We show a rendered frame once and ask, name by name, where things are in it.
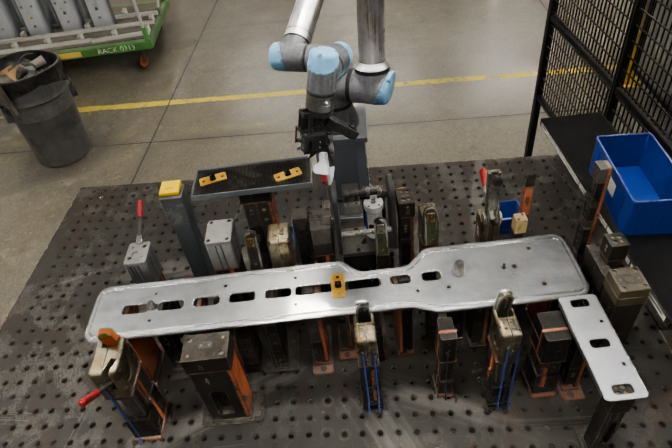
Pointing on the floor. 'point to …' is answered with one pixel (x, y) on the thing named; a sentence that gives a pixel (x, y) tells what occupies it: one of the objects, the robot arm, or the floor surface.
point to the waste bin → (43, 106)
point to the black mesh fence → (606, 47)
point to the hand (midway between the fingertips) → (321, 171)
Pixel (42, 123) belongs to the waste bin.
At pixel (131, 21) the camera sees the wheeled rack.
